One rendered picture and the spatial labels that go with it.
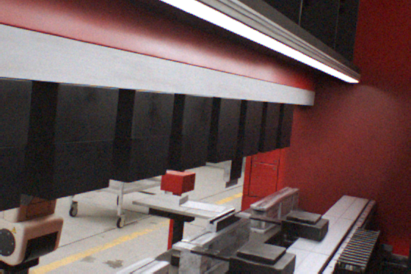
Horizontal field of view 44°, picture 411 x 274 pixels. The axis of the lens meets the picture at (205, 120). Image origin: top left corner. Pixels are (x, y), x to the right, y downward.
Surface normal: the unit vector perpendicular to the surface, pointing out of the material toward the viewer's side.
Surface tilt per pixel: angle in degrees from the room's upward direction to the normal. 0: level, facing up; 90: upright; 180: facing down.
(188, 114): 90
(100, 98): 90
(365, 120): 90
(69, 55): 90
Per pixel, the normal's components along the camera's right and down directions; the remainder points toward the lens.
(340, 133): -0.40, 0.00
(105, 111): 0.91, 0.11
